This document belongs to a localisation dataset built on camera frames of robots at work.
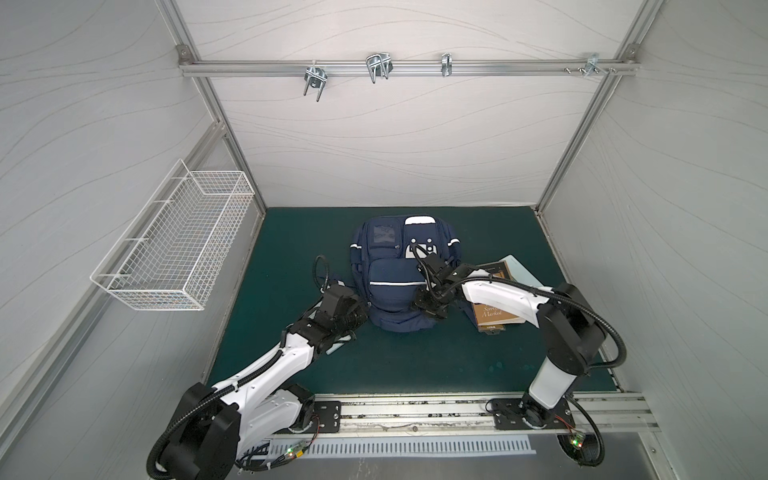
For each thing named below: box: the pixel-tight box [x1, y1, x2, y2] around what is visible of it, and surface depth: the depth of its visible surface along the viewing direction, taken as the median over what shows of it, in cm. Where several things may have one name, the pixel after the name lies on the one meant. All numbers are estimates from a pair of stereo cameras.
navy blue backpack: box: [350, 216, 463, 333], surface depth 103 cm
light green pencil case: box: [506, 254, 544, 287], surface depth 101 cm
